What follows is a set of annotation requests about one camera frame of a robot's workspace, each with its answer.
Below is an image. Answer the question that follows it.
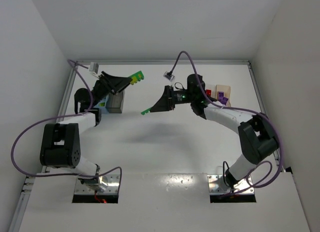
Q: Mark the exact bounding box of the small lime lego piece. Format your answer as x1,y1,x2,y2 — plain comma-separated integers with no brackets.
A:
130,77,138,85

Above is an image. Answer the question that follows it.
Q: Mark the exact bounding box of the green lego plate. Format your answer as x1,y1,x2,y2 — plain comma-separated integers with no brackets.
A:
141,107,151,115

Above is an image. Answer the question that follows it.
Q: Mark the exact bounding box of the green lego brick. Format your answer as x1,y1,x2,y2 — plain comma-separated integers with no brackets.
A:
130,71,145,82

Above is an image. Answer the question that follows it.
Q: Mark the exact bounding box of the red lego brick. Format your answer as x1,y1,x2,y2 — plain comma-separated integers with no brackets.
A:
205,90,212,96

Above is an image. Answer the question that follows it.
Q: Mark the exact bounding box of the purple lego brick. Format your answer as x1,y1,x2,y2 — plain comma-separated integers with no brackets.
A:
217,92,224,99

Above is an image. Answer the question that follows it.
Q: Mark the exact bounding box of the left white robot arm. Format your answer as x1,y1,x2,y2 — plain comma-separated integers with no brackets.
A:
39,72,133,184

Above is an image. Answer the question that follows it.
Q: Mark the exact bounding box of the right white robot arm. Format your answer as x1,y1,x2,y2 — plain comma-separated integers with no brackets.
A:
149,74,279,192

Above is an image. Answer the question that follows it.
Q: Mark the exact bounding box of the light blue container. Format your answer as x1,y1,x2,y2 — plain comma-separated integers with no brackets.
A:
95,95,109,114

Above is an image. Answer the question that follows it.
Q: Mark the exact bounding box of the dark grey container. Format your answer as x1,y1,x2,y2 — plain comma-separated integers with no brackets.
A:
105,91,125,114

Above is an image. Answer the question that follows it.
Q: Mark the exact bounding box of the clear plastic container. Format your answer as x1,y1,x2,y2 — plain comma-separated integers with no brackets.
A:
199,84,217,102

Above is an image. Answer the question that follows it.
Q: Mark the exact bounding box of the purple lego in container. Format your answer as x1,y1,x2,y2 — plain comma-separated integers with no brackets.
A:
218,97,229,106

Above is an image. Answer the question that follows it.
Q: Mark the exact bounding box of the wooden container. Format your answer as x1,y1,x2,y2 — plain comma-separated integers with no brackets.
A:
215,85,231,107

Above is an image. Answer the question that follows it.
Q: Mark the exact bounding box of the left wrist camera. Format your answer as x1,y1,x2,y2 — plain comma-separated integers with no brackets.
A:
88,62,99,76

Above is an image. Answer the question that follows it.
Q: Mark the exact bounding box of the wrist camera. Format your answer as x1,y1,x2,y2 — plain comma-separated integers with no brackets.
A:
88,62,99,76
163,71,175,82

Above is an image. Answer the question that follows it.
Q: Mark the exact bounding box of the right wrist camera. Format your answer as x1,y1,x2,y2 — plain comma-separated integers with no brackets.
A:
163,71,175,82

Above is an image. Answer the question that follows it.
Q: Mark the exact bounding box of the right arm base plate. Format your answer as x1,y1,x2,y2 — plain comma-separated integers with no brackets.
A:
207,174,255,196

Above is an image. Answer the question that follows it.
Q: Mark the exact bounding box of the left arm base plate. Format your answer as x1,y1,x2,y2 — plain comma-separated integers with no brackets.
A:
74,174,121,196

